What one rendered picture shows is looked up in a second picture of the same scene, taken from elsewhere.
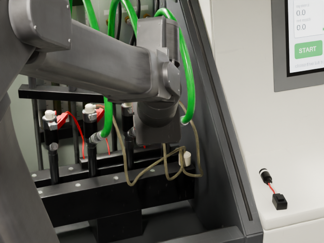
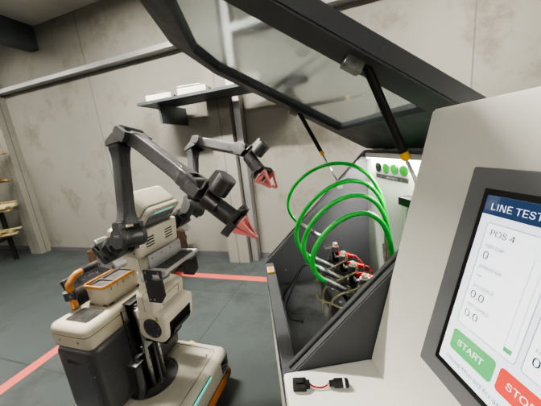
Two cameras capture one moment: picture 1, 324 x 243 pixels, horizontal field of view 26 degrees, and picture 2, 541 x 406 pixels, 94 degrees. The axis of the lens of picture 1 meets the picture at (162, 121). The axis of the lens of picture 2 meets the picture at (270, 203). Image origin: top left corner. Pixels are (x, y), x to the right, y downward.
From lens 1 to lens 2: 1.42 m
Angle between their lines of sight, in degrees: 97
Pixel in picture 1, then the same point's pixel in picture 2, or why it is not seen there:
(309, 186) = not seen: outside the picture
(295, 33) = (460, 315)
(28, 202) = (116, 167)
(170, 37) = (215, 180)
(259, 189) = (324, 378)
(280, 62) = (434, 332)
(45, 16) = (116, 132)
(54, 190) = not seen: hidden behind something
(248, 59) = (410, 299)
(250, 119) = (396, 355)
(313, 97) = not seen: outside the picture
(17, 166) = (116, 159)
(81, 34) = (147, 147)
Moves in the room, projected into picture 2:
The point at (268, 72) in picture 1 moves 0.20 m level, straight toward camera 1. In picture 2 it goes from (422, 329) to (315, 311)
